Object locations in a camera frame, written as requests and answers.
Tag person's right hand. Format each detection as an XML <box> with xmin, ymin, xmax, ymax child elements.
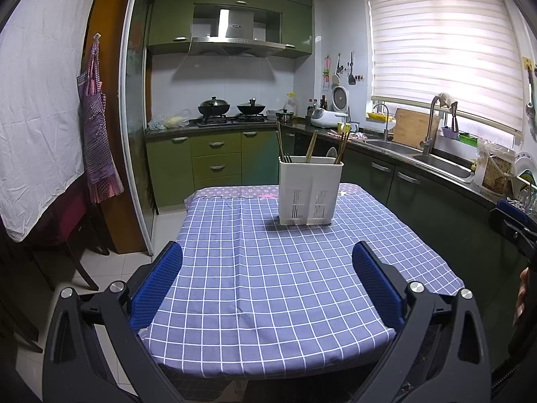
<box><xmin>516</xmin><ymin>266</ymin><xmax>530</xmax><ymax>326</ymax></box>

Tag black wok with handle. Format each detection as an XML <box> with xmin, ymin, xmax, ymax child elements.
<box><xmin>236</xmin><ymin>98</ymin><xmax>268</xmax><ymax>117</ymax></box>

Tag white window blind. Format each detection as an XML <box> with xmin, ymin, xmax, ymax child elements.
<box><xmin>364</xmin><ymin>0</ymin><xmax>530</xmax><ymax>132</ymax></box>

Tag dark stone kitchen countertop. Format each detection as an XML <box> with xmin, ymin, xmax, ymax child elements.
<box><xmin>145</xmin><ymin>115</ymin><xmax>506</xmax><ymax>203</ymax></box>

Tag pink counter cloth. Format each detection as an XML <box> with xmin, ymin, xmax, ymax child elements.
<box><xmin>327</xmin><ymin>130</ymin><xmax>368</xmax><ymax>142</ymax></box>

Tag wooden cutting board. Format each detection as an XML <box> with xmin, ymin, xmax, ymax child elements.
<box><xmin>392</xmin><ymin>108</ymin><xmax>441</xmax><ymax>149</ymax></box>

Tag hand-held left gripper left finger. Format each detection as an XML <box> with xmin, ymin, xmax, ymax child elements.
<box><xmin>42</xmin><ymin>240</ymin><xmax>185</xmax><ymax>403</ymax></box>

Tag brown wooden door frame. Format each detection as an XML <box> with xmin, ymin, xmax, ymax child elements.
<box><xmin>89</xmin><ymin>0</ymin><xmax>146</xmax><ymax>255</ymax></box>

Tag gas stove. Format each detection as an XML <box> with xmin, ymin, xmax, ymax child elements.
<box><xmin>195</xmin><ymin>113</ymin><xmax>267</xmax><ymax>127</ymax></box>

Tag tall steel faucet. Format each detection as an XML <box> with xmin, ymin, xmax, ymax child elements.
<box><xmin>422</xmin><ymin>96</ymin><xmax>458</xmax><ymax>155</ymax></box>

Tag dish rack with plates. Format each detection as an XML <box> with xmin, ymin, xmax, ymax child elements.
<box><xmin>509</xmin><ymin>151</ymin><xmax>537</xmax><ymax>216</ymax></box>

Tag glass sliding door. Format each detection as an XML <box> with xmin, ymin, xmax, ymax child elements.
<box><xmin>119</xmin><ymin>0</ymin><xmax>159</xmax><ymax>257</ymax></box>

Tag small steel faucet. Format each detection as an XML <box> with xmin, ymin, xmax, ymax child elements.
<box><xmin>371</xmin><ymin>103</ymin><xmax>391</xmax><ymax>140</ymax></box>

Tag green upper kitchen cabinets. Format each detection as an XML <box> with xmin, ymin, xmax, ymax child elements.
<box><xmin>147</xmin><ymin>0</ymin><xmax>313</xmax><ymax>60</ymax></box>

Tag white hanging sheet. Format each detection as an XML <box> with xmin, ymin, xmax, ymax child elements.
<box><xmin>0</xmin><ymin>0</ymin><xmax>98</xmax><ymax>243</ymax></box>

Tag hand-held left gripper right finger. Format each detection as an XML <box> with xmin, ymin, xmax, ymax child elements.
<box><xmin>351</xmin><ymin>240</ymin><xmax>491</xmax><ymax>403</ymax></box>

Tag black wok with lid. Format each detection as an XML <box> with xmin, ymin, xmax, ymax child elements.
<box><xmin>198</xmin><ymin>96</ymin><xmax>231</xmax><ymax>119</ymax></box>

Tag steel range hood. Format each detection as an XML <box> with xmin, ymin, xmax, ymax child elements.
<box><xmin>187</xmin><ymin>4</ymin><xmax>286</xmax><ymax>58</ymax></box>

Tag dark red wooden chair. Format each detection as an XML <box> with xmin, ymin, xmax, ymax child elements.
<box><xmin>0</xmin><ymin>185</ymin><xmax>110</xmax><ymax>354</ymax></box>

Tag white plastic utensil holder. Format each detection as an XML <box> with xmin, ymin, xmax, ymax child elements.
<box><xmin>278</xmin><ymin>155</ymin><xmax>345</xmax><ymax>226</ymax></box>

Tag green hanging basket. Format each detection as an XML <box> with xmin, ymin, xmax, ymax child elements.
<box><xmin>440</xmin><ymin>105</ymin><xmax>479</xmax><ymax>146</ymax></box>

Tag green lower kitchen cabinets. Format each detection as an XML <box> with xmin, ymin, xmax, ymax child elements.
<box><xmin>145</xmin><ymin>128</ymin><xmax>521</xmax><ymax>303</ymax></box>

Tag white rice cooker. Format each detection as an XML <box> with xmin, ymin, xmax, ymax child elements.
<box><xmin>310</xmin><ymin>108</ymin><xmax>349</xmax><ymax>129</ymax></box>

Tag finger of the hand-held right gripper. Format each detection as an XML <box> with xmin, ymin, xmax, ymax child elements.
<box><xmin>489</xmin><ymin>198</ymin><xmax>537</xmax><ymax>263</ymax></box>

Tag round white upright appliance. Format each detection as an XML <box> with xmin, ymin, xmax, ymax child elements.
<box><xmin>331</xmin><ymin>86</ymin><xmax>351</xmax><ymax>114</ymax></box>

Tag clear plastic bag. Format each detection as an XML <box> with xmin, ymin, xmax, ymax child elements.
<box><xmin>473</xmin><ymin>138</ymin><xmax>515</xmax><ymax>196</ymax></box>

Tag green kitchen cabinets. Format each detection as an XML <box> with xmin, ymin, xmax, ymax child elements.
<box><xmin>145</xmin><ymin>128</ymin><xmax>521</xmax><ymax>303</ymax></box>
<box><xmin>147</xmin><ymin>0</ymin><xmax>313</xmax><ymax>60</ymax></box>

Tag hanging kitchen tools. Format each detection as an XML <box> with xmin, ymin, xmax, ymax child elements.
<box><xmin>322</xmin><ymin>52</ymin><xmax>364</xmax><ymax>87</ymax></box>

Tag plastic bag with food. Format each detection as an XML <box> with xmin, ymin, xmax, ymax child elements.
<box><xmin>147</xmin><ymin>109</ymin><xmax>192</xmax><ymax>131</ymax></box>

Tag blue checked tablecloth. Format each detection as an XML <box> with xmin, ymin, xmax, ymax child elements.
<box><xmin>138</xmin><ymin>182</ymin><xmax>464</xmax><ymax>380</ymax></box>

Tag long wooden chopstick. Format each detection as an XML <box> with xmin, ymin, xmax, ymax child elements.
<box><xmin>276</xmin><ymin>121</ymin><xmax>287</xmax><ymax>163</ymax></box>

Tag purple checked apron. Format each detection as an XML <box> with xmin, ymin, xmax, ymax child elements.
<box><xmin>77</xmin><ymin>34</ymin><xmax>125</xmax><ymax>205</ymax></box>

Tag steel kitchen sink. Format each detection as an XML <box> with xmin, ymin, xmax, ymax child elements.
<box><xmin>365</xmin><ymin>138</ymin><xmax>476</xmax><ymax>182</ymax></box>

